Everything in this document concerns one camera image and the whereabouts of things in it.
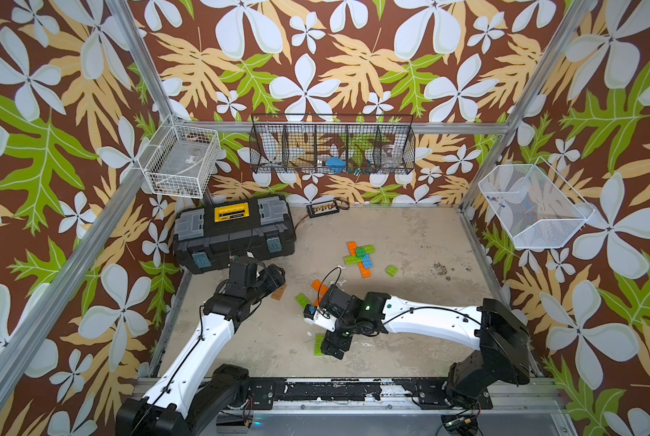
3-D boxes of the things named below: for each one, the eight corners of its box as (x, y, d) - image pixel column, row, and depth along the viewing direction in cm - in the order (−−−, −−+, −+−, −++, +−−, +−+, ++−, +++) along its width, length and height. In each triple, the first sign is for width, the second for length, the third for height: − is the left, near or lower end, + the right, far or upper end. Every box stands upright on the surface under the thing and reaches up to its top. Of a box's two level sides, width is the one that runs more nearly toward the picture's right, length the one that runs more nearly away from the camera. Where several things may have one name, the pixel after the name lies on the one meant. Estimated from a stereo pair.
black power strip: (309, 218, 119) (309, 215, 117) (306, 207, 123) (306, 204, 121) (338, 213, 121) (338, 209, 119) (334, 203, 125) (334, 199, 123)
